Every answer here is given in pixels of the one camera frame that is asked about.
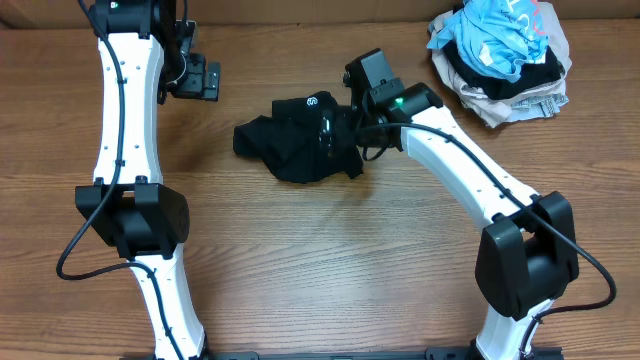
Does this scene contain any black t-shirt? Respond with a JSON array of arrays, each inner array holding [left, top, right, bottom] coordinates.
[[233, 91, 363, 184]]

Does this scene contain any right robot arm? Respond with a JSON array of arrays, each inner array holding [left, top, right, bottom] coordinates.
[[320, 48, 579, 359]]

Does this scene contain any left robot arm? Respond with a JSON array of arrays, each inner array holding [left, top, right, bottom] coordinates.
[[75, 0, 220, 359]]

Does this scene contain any beige garment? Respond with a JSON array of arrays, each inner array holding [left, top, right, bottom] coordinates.
[[431, 2, 572, 128]]

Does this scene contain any light blue garment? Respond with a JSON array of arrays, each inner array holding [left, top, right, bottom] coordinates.
[[427, 0, 549, 83]]

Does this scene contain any black garment in pile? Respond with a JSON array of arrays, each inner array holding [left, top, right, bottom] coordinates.
[[442, 39, 563, 101]]

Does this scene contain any grey patterned garment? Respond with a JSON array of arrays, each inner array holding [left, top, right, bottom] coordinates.
[[506, 94, 569, 123]]

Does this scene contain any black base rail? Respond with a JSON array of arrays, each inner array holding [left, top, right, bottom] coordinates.
[[119, 345, 565, 360]]

